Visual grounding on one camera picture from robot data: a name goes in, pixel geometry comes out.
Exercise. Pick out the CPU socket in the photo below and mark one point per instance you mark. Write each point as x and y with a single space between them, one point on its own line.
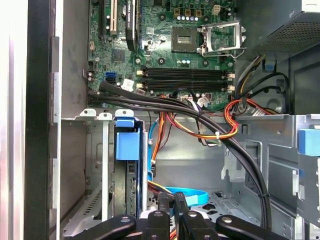
186 38

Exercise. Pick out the grey power supply unit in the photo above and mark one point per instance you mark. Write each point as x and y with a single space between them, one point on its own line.
287 32

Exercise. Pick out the metal locking lever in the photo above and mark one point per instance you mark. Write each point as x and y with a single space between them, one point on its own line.
222 52

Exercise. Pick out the black open PC case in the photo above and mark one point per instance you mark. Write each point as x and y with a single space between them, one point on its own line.
37 100

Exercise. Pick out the grey metal drive cage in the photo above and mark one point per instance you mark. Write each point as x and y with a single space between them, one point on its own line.
280 160

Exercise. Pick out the hard disk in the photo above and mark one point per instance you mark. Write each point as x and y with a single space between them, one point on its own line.
126 145

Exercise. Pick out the green motherboard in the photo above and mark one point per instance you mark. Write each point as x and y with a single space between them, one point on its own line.
155 50

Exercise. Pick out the black graphics card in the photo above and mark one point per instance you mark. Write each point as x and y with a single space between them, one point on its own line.
131 27

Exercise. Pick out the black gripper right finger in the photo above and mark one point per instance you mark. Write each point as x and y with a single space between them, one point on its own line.
192 227

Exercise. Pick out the black RAM slot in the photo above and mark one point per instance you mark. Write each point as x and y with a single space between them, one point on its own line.
185 69
185 81
185 87
185 74

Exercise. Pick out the black expansion slot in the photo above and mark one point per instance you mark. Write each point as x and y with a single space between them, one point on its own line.
101 20

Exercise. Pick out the metal socket cover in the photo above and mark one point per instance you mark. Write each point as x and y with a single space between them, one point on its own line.
237 36

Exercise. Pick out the beige expansion slot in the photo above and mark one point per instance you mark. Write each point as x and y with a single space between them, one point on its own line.
114 17

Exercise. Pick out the blue plastic drive latch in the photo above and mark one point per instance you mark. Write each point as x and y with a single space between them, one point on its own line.
308 142

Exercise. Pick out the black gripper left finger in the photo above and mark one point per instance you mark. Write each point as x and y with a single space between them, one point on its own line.
158 225

